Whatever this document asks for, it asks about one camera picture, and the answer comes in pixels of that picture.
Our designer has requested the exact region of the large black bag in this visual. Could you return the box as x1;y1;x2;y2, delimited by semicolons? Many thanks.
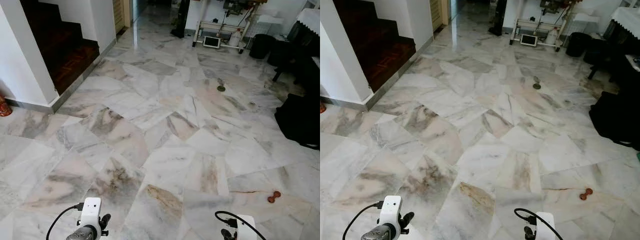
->
274;92;321;151
588;90;640;151

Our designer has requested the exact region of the dark wooden staircase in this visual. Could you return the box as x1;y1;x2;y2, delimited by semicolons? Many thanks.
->
332;0;417;94
20;0;101;96

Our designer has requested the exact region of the black waste bin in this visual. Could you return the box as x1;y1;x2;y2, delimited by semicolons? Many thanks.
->
248;33;276;60
565;31;593;58

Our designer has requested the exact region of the brown wooden door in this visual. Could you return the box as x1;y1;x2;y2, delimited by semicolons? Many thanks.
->
429;0;450;32
112;0;132;35

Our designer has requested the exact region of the black upright appliance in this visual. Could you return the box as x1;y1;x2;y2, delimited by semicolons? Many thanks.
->
488;0;509;36
169;0;191;39

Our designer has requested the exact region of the white lace tablecloth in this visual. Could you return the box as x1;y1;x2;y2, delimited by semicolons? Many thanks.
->
610;5;640;39
295;7;321;36

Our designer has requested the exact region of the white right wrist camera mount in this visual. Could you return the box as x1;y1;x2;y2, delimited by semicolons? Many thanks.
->
235;215;258;240
535;212;556;240

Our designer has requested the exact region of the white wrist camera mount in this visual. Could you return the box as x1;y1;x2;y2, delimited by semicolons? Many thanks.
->
378;195;403;228
235;215;258;240
79;197;103;230
535;212;556;240

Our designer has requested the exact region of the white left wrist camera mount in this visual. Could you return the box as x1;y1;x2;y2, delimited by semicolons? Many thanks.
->
79;197;103;230
378;195;403;228

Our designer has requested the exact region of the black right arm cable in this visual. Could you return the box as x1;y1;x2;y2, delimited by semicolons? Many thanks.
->
514;207;564;240
215;210;269;240

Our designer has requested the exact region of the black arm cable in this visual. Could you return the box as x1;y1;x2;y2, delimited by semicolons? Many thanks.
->
514;207;564;240
46;203;84;240
215;210;269;240
342;201;384;240

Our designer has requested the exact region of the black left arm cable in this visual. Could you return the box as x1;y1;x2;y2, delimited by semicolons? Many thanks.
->
342;201;384;240
46;203;84;240

